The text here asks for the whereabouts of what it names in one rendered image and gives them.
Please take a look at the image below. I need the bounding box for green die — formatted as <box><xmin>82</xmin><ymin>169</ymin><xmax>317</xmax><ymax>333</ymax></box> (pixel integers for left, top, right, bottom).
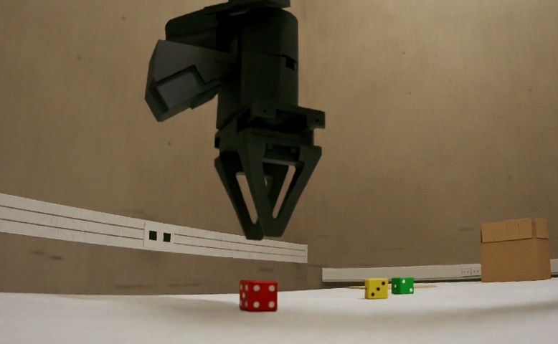
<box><xmin>392</xmin><ymin>277</ymin><xmax>414</xmax><ymax>295</ymax></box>

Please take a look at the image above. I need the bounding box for red die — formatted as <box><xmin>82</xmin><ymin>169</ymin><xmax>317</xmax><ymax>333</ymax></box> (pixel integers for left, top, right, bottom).
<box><xmin>239</xmin><ymin>280</ymin><xmax>278</xmax><ymax>312</ymax></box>

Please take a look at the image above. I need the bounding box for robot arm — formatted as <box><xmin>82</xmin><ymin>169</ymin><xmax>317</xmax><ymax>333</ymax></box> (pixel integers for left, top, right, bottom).
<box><xmin>144</xmin><ymin>0</ymin><xmax>298</xmax><ymax>130</ymax></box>

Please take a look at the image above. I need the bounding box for brown cardboard box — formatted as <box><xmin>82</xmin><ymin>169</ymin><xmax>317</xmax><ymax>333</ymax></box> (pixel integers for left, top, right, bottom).
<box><xmin>480</xmin><ymin>217</ymin><xmax>551</xmax><ymax>282</ymax></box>

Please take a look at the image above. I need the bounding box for yellow die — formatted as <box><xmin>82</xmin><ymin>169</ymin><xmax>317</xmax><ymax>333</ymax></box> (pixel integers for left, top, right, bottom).
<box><xmin>364</xmin><ymin>278</ymin><xmax>388</xmax><ymax>300</ymax></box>

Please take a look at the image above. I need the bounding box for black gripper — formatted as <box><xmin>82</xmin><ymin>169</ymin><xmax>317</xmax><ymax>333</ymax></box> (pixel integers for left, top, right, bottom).
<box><xmin>214</xmin><ymin>57</ymin><xmax>326</xmax><ymax>241</ymax></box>

